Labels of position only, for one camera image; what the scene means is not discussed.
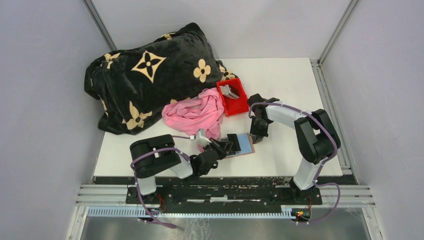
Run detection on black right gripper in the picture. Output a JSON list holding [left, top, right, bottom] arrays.
[[249, 115, 269, 144]]

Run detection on tan leather card holder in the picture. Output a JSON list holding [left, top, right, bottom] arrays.
[[219, 133, 255, 159]]

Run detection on red plastic bin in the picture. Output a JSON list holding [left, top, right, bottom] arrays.
[[216, 78, 249, 117]]

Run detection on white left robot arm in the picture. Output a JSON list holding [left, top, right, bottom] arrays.
[[129, 129, 240, 204]]

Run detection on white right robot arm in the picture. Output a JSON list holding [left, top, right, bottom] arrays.
[[247, 93, 341, 204]]

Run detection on stack of credit cards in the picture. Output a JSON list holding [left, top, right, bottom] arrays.
[[219, 84, 240, 100]]

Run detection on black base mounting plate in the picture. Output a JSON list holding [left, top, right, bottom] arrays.
[[125, 177, 323, 214]]

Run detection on pink cloth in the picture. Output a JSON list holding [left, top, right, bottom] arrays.
[[161, 87, 224, 140]]

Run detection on black floral blanket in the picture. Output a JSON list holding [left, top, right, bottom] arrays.
[[84, 22, 236, 135]]

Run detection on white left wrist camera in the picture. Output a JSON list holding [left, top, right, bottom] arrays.
[[195, 128, 211, 148]]

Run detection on blue slotted cable duct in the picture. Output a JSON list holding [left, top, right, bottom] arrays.
[[86, 206, 312, 220]]

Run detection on aluminium frame rails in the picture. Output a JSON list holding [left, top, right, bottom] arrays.
[[76, 184, 376, 208]]

